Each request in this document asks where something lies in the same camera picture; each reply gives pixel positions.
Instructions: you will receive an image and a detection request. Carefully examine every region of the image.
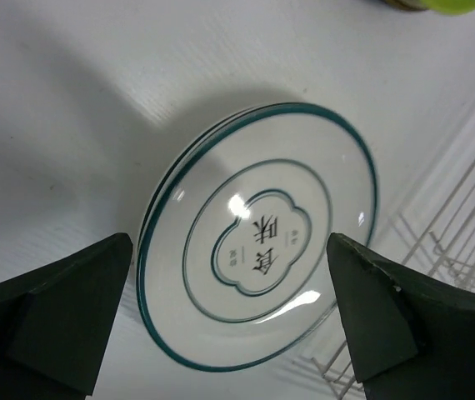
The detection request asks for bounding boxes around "green plate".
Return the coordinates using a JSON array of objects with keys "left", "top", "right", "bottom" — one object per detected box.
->
[{"left": 422, "top": 0, "right": 475, "bottom": 15}]

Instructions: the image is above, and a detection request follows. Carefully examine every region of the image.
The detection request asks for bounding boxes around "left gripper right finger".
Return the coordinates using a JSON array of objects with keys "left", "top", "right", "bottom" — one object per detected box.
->
[{"left": 327, "top": 233, "right": 475, "bottom": 399}]

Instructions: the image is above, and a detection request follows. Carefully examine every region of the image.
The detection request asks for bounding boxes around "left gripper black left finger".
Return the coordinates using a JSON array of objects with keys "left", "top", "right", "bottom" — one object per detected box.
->
[{"left": 0, "top": 232, "right": 133, "bottom": 399}]

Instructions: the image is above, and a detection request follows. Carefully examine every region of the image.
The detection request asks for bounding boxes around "dark grey blue plate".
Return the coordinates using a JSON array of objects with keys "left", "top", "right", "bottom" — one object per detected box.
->
[{"left": 382, "top": 0, "right": 428, "bottom": 12}]

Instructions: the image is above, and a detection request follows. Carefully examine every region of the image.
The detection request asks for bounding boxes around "white plate orange flower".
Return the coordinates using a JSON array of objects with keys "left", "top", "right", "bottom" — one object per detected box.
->
[{"left": 136, "top": 106, "right": 257, "bottom": 252}]

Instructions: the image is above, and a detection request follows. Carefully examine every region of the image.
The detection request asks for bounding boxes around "metal wire dish rack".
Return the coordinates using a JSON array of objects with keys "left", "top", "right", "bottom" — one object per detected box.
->
[{"left": 312, "top": 74, "right": 475, "bottom": 400}]

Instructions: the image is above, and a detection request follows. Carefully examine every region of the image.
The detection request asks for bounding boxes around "white plate dark pattern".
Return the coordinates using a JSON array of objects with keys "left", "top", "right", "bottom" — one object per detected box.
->
[{"left": 136, "top": 102, "right": 379, "bottom": 373}]

